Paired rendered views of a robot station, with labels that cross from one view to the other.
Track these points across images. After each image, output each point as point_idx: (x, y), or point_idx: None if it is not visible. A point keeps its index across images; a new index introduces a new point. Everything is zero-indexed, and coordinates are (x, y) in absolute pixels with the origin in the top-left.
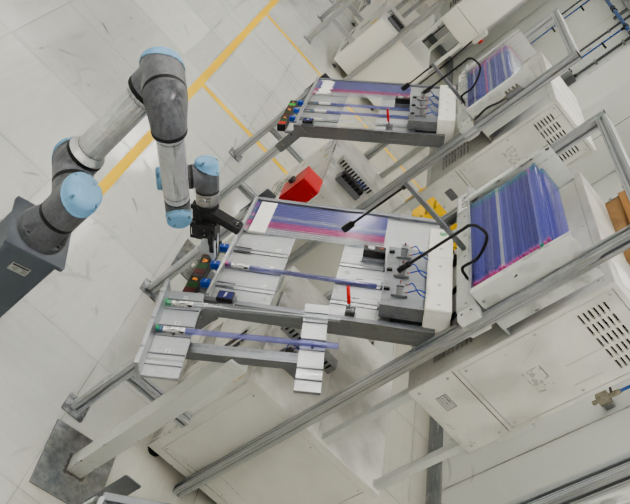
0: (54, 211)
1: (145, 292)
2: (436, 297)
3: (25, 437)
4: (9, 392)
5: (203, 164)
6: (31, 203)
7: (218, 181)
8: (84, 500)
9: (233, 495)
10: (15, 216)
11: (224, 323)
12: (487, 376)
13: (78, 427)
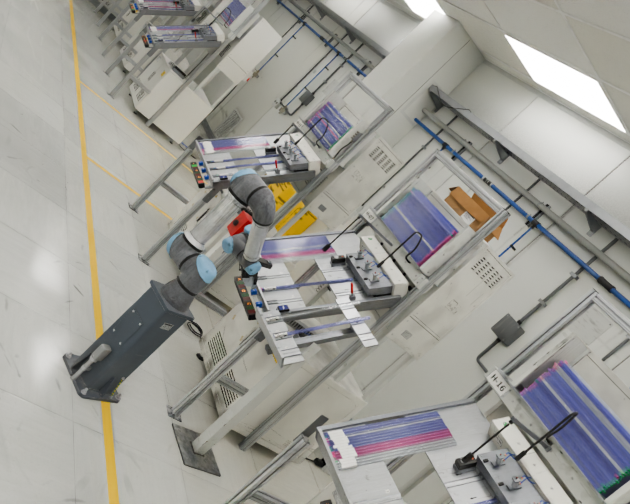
0: (194, 283)
1: None
2: (395, 276)
3: (166, 439)
4: (143, 414)
5: None
6: (158, 282)
7: None
8: (293, 440)
9: (277, 437)
10: (160, 293)
11: (222, 331)
12: (428, 313)
13: (182, 425)
